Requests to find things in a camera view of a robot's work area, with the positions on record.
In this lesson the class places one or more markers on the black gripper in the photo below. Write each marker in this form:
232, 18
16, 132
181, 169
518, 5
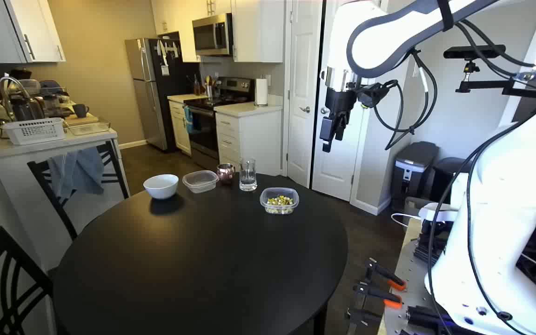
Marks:
341, 104

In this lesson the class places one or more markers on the clear plastic lunchbox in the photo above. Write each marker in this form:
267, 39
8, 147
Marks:
280, 202

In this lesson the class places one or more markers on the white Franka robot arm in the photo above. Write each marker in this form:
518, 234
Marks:
498, 217

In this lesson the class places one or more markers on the white panel door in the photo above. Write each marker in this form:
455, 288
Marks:
302, 76
343, 174

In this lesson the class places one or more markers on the white paper towel roll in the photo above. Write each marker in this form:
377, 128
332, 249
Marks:
261, 93

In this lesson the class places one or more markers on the black trash can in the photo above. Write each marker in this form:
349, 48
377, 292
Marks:
414, 165

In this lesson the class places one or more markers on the white lower kitchen cabinet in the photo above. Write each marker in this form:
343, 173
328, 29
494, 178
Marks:
180, 128
250, 141

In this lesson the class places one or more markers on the glass mug with water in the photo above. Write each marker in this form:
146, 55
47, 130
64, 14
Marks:
248, 180

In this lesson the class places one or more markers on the small dark jar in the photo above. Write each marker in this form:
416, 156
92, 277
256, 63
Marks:
226, 176

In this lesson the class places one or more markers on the dark trash bin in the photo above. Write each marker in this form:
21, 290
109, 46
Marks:
448, 171

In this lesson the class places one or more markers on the black kitchen stove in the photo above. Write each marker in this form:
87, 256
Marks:
204, 133

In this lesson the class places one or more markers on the black clamp orange tips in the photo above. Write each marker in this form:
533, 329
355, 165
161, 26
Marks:
377, 295
382, 273

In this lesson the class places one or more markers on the stainless steel microwave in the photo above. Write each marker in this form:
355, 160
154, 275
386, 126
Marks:
213, 37

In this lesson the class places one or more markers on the robot mounting table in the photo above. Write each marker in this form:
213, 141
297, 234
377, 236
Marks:
408, 281

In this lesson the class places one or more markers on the white bowl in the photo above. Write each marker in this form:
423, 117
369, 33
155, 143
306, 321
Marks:
161, 187

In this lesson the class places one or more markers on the stainless steel fridge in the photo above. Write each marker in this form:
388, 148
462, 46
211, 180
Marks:
148, 94

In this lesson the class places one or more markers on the wooden cutting board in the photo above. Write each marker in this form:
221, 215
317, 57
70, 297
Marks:
88, 126

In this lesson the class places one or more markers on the dark mug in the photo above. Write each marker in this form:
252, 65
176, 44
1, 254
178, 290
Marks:
81, 111

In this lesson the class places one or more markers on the blue cloth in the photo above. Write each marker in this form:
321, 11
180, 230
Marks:
79, 171

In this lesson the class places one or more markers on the white plastic basket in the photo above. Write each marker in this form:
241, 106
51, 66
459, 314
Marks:
33, 132

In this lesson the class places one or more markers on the white counter peninsula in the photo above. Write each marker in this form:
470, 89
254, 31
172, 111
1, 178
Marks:
20, 180

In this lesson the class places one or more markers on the chrome kitchen faucet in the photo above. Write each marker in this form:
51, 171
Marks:
8, 81

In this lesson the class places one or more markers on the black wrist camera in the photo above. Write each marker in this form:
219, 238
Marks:
377, 94

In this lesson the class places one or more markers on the black stereo camera bar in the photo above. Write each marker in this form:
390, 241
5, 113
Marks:
474, 53

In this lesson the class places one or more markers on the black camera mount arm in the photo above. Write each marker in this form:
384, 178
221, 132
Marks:
498, 87

